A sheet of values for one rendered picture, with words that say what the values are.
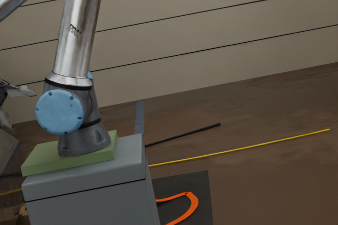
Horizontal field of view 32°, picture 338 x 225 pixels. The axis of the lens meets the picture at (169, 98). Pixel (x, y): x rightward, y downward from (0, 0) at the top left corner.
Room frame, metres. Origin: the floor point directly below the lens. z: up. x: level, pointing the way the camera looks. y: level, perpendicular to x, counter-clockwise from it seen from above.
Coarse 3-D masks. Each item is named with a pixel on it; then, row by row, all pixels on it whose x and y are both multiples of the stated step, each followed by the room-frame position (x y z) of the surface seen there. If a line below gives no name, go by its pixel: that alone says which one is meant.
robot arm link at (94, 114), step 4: (88, 72) 2.01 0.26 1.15; (88, 76) 2.00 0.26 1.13; (92, 80) 2.02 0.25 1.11; (92, 84) 2.01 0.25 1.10; (92, 88) 2.00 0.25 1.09; (92, 92) 1.99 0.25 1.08; (92, 96) 1.97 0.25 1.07; (92, 100) 1.95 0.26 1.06; (96, 100) 2.02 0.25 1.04; (92, 104) 1.95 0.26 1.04; (96, 104) 2.01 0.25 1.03; (92, 108) 1.97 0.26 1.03; (96, 108) 2.01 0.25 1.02; (92, 112) 1.98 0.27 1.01; (96, 112) 2.00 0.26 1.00; (88, 116) 1.97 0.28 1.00; (92, 116) 1.98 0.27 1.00; (96, 116) 2.00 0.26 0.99; (84, 120) 1.96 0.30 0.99; (88, 120) 1.97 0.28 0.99; (92, 120) 1.98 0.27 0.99
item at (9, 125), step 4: (0, 108) 1.90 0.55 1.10; (0, 112) 1.88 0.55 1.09; (4, 112) 1.89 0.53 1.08; (0, 116) 1.88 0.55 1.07; (4, 116) 1.88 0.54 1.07; (8, 116) 1.94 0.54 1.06; (0, 120) 1.89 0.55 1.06; (4, 120) 1.89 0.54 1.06; (8, 120) 1.89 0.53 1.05; (4, 124) 1.89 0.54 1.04; (8, 124) 1.89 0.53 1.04; (12, 124) 1.90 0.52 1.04; (12, 128) 1.89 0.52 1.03
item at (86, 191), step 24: (120, 144) 2.11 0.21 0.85; (72, 168) 1.91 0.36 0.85; (96, 168) 1.85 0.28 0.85; (120, 168) 1.83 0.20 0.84; (144, 168) 1.91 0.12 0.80; (24, 192) 1.83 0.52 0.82; (48, 192) 1.83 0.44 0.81; (72, 192) 1.83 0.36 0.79; (96, 192) 1.83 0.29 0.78; (120, 192) 1.83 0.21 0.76; (144, 192) 1.83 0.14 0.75; (48, 216) 1.83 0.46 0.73; (72, 216) 1.83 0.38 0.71; (96, 216) 1.83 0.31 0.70; (120, 216) 1.83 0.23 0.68; (144, 216) 1.83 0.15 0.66
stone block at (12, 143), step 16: (0, 144) 3.23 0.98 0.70; (16, 144) 3.37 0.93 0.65; (0, 160) 3.03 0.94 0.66; (16, 160) 3.26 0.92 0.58; (0, 176) 2.85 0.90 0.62; (16, 176) 3.17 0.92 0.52; (0, 192) 2.78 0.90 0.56; (16, 192) 3.09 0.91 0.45; (0, 208) 2.71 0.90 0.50; (16, 208) 3.00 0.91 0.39; (0, 224) 2.65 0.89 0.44
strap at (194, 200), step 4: (184, 192) 3.78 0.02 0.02; (188, 192) 3.77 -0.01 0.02; (172, 196) 3.75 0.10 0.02; (176, 196) 3.74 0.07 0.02; (188, 196) 3.69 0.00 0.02; (192, 196) 3.68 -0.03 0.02; (156, 200) 3.69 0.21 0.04; (160, 200) 3.69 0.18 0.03; (164, 200) 3.69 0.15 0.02; (192, 200) 3.61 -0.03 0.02; (196, 200) 3.59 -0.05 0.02; (192, 204) 3.54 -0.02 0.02; (196, 204) 3.52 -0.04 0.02; (192, 208) 3.47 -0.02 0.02; (188, 212) 3.42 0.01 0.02; (192, 212) 3.40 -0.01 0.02; (184, 216) 3.36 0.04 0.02; (176, 220) 3.33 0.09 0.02; (180, 220) 3.31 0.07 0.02; (168, 224) 3.29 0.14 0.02; (172, 224) 3.28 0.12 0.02
